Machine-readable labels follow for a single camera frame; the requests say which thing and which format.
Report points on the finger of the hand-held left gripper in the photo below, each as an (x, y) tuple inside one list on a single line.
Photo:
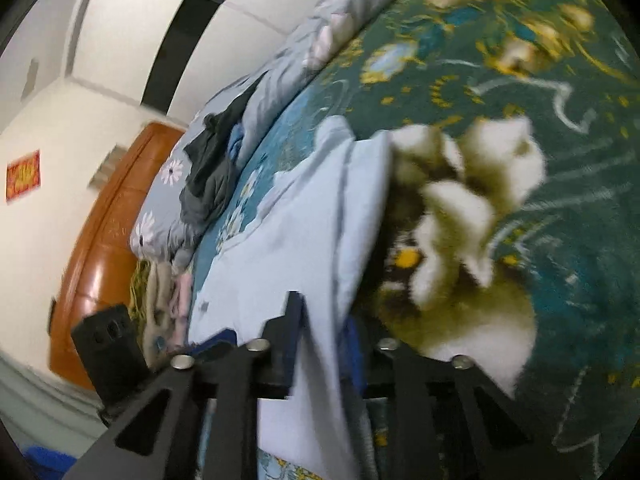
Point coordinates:
[(215, 346)]

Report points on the pink cloth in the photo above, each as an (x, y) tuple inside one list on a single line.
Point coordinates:
[(182, 305)]

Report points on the grey-blue floral quilt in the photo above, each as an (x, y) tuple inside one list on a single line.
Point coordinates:
[(300, 55)]

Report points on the light blue printed t-shirt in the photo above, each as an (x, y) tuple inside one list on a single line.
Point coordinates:
[(300, 220)]

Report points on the beige olive cloth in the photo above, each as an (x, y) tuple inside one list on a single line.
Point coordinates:
[(155, 305)]

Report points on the dark grey garment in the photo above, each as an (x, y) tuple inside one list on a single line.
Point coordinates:
[(210, 180)]

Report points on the person's left forearm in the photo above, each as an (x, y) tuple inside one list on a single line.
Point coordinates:
[(50, 460)]

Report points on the grey wall fixture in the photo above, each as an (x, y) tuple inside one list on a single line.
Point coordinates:
[(107, 167)]

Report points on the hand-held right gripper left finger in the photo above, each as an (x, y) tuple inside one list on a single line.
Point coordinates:
[(280, 360)]

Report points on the grey wall switch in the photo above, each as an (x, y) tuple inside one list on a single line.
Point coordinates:
[(31, 77)]

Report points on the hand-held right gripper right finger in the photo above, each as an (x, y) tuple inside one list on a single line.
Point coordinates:
[(355, 360)]

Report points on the blue garment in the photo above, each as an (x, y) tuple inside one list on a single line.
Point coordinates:
[(237, 147)]

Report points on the green floral blanket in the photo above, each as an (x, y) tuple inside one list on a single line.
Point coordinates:
[(575, 260)]

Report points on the red wall poster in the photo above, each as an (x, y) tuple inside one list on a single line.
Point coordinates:
[(23, 176)]

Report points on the orange wooden headboard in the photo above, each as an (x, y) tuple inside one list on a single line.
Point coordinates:
[(100, 260)]

